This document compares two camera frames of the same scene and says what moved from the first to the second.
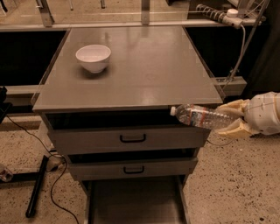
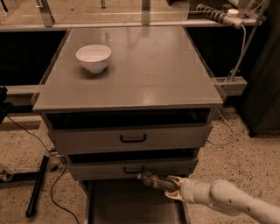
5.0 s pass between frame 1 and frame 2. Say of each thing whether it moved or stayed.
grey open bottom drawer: stayed
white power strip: stayed
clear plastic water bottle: moved
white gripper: moved
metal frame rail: stayed
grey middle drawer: stayed
